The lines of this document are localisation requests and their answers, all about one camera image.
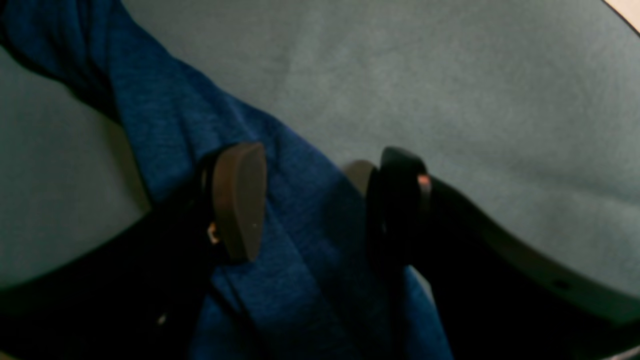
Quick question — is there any light blue table cloth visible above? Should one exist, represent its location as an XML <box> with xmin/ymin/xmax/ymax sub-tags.
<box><xmin>1</xmin><ymin>0</ymin><xmax>639</xmax><ymax>299</ymax></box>

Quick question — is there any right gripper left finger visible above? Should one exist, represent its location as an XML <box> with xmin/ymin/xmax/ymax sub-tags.
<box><xmin>1</xmin><ymin>142</ymin><xmax>267</xmax><ymax>360</ymax></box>

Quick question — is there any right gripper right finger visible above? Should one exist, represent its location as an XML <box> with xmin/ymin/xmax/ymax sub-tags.
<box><xmin>366</xmin><ymin>146</ymin><xmax>639</xmax><ymax>360</ymax></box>

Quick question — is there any dark blue t-shirt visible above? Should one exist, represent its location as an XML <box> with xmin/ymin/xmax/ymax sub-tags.
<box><xmin>1</xmin><ymin>0</ymin><xmax>453</xmax><ymax>360</ymax></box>

